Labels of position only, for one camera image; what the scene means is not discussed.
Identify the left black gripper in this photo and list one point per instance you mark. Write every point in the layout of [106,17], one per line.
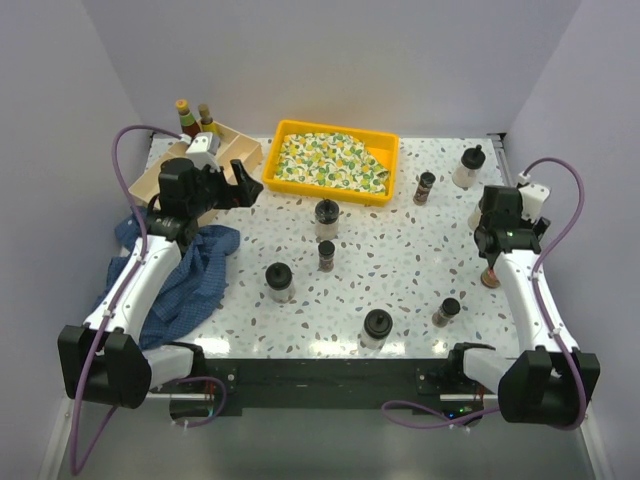
[243,194]

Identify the red sauce bottle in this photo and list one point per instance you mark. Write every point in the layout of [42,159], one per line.
[489,279]

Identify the clear shaker jar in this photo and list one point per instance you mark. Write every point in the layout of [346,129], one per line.
[472,160]
[474,218]
[279,279]
[327,214]
[376,328]

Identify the yellow-label bottle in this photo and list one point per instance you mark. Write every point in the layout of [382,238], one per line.
[206,121]

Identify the green-label sauce bottle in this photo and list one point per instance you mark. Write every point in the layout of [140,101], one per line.
[188,122]

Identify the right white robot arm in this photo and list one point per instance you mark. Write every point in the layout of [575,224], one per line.
[551,381]

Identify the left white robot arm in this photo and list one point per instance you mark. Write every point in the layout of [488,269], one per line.
[103,360]

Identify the cream divided organizer tray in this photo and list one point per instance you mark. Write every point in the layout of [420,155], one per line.
[234,146]

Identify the spice jar front-right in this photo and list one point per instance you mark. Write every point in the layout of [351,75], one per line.
[448,309]

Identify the spice jar back-right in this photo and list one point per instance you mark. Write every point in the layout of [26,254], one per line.
[425,184]

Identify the dark spice jar, black lid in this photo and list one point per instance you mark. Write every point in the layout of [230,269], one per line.
[326,252]

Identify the lemon-print cloth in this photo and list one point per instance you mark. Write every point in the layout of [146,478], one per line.
[333,160]

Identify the blue checkered cloth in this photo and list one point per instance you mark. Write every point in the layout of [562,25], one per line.
[190,285]

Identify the yellow plastic bin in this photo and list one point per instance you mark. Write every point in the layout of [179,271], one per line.
[384,146]

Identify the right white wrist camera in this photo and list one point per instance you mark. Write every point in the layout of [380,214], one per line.
[533,196]

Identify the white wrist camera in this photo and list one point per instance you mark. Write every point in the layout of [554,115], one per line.
[533,196]
[203,150]

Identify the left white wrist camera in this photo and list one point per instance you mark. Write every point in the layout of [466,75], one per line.
[203,150]

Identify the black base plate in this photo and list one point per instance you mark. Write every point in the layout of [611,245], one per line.
[333,383]

